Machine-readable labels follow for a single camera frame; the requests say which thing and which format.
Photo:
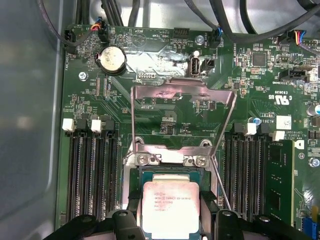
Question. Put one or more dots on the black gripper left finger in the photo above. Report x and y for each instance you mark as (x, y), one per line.
(133, 207)

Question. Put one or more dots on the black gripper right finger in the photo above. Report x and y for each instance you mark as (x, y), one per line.
(208, 207)

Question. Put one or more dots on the silver CPU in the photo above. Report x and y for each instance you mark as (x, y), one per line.
(170, 207)

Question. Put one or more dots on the metal socket cover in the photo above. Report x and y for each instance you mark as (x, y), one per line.
(150, 91)

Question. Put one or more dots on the CPU socket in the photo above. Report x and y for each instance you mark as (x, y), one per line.
(209, 177)

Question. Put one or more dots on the thin metal locking lever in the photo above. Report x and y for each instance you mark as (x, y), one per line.
(221, 182)

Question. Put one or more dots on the RAM slot black clip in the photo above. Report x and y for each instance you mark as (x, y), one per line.
(112, 175)
(256, 180)
(229, 180)

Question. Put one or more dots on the RAM slot white clip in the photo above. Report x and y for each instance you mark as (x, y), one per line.
(98, 175)
(72, 175)
(242, 180)
(279, 135)

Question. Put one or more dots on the green RAM stick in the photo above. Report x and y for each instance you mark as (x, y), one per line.
(281, 175)

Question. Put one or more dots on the green motherboard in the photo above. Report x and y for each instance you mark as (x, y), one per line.
(175, 117)

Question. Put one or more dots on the blue board connector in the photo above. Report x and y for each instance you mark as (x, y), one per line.
(311, 230)

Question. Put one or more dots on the white label sticker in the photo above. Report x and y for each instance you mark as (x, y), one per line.
(282, 122)

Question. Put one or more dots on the silver board screw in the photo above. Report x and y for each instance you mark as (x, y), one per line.
(82, 75)
(200, 39)
(314, 162)

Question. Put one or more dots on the black pin header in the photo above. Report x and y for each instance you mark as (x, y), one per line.
(208, 65)

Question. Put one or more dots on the internal USB port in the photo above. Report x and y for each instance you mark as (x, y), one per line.
(196, 65)

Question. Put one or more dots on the round coin cell battery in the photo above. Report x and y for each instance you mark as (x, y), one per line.
(112, 60)

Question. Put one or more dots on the open black PC case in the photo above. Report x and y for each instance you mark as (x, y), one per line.
(25, 100)

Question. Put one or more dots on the square black chip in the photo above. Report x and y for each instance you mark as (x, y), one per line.
(258, 59)

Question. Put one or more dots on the wide black board connector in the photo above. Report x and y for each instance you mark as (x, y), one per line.
(296, 75)

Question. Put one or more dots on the black fan connector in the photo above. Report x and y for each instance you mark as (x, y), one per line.
(68, 37)

